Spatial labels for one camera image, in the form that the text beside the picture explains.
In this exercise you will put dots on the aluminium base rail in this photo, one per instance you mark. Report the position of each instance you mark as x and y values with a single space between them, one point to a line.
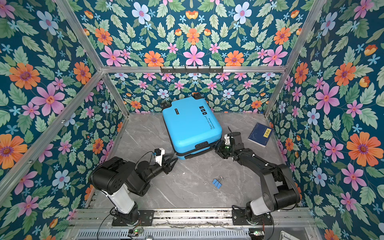
194 218

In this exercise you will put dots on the metal hook rail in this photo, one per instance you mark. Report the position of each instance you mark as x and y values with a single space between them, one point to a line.
188 70

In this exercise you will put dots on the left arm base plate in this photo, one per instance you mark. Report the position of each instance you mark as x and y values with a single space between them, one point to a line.
134 218

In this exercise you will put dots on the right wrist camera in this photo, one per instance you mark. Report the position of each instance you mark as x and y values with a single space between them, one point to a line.
227 140

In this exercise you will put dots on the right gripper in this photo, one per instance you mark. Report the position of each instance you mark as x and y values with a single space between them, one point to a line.
219 146

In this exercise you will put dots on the blue binder clip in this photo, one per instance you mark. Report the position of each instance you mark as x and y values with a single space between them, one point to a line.
217 182

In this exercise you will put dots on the blue suitcase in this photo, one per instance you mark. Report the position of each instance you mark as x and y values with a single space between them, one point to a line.
192 126

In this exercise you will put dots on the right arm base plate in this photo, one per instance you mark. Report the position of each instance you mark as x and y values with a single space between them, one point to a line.
243 217

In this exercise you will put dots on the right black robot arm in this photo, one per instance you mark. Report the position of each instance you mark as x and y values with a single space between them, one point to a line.
278 188

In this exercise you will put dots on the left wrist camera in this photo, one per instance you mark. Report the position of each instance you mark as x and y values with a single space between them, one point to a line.
158 154

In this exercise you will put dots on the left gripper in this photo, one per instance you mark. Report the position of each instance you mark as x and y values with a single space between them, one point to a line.
167 168

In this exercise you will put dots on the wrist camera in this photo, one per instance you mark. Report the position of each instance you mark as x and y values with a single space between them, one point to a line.
158 154
227 140

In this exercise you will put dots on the dark blue book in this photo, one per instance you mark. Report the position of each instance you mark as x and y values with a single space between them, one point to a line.
261 134

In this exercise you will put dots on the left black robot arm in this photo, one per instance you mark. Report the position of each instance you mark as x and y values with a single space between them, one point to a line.
117 178

